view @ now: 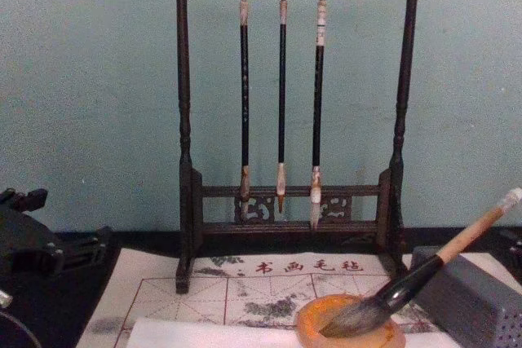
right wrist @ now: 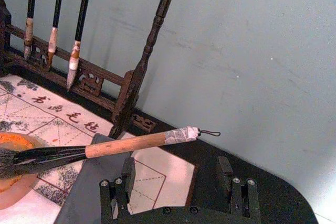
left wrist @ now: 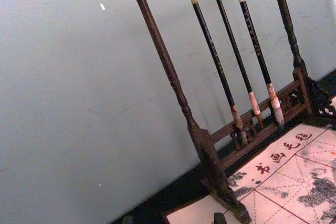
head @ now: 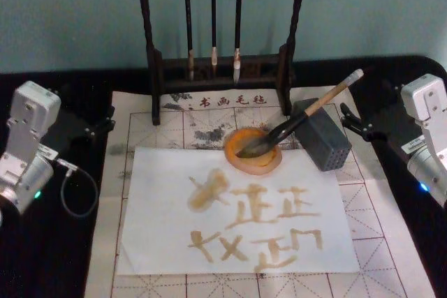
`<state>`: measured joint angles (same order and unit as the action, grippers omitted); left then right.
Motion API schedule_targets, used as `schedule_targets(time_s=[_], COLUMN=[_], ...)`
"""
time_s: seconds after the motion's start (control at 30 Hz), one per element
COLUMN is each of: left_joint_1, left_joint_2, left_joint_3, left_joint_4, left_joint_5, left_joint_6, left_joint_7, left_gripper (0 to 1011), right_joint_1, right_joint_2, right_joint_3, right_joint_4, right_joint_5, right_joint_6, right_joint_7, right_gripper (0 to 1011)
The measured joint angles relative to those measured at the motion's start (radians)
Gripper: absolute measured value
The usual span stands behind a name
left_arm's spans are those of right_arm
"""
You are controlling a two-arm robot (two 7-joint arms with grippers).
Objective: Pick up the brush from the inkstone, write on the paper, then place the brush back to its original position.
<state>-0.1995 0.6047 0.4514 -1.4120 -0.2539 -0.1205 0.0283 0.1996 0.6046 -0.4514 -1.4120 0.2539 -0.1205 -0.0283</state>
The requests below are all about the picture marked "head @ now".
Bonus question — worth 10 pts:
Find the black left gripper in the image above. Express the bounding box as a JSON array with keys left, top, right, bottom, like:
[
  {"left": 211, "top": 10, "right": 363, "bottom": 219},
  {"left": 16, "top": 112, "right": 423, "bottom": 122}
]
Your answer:
[{"left": 38, "top": 100, "right": 117, "bottom": 163}]

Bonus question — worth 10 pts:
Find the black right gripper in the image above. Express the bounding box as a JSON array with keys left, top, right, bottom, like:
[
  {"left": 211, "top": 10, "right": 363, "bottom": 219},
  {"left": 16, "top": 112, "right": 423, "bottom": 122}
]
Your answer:
[{"left": 339, "top": 101, "right": 425, "bottom": 160}]

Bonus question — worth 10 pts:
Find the grey perforated block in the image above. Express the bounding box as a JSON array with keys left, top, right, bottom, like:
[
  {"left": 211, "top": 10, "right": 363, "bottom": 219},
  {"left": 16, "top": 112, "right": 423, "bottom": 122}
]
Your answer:
[{"left": 290, "top": 98, "right": 353, "bottom": 172}]

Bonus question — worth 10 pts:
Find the white paper sheet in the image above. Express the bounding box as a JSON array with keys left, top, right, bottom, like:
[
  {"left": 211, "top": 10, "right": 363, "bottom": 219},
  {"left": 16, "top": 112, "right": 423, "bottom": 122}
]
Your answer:
[{"left": 116, "top": 147, "right": 360, "bottom": 276}]

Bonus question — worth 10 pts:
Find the dark wooden brush rack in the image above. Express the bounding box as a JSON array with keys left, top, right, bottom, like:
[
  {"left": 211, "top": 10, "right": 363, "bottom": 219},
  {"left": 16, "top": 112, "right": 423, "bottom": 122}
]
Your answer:
[{"left": 135, "top": 0, "right": 309, "bottom": 126}]

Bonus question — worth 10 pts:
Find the orange ink dish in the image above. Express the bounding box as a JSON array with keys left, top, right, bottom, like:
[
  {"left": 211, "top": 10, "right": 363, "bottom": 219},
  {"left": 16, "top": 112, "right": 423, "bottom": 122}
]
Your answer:
[{"left": 223, "top": 127, "right": 283, "bottom": 176}]

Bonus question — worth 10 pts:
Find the white gridded felt mat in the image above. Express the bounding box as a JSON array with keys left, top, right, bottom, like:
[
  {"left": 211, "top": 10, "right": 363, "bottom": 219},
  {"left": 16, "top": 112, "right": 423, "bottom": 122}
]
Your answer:
[{"left": 85, "top": 84, "right": 437, "bottom": 298}]

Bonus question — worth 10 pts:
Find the thin black hanging brush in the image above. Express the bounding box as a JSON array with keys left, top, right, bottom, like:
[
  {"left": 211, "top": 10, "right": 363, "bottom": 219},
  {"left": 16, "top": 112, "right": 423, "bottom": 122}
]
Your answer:
[
  {"left": 209, "top": 0, "right": 219, "bottom": 77},
  {"left": 181, "top": 0, "right": 196, "bottom": 81}
]

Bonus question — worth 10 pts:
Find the black table cloth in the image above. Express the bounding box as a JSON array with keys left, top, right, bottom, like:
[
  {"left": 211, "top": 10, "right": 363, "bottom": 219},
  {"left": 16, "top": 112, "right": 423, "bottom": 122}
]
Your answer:
[{"left": 0, "top": 54, "right": 447, "bottom": 298}]

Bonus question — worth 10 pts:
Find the black white-capped hanging brush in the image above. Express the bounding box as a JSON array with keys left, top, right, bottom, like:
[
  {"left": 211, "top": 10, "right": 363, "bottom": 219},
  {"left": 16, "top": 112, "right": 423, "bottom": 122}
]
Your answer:
[{"left": 233, "top": 0, "right": 244, "bottom": 84}]

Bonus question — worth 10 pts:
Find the large bamboo-handled brush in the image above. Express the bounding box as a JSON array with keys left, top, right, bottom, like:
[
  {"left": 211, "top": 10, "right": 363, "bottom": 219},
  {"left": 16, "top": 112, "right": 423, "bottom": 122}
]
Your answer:
[{"left": 234, "top": 68, "right": 365, "bottom": 159}]

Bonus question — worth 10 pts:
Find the thin dark looped cable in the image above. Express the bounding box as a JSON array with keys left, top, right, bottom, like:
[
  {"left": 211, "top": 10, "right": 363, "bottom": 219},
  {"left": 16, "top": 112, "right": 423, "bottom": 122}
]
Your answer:
[{"left": 56, "top": 158, "right": 99, "bottom": 218}]

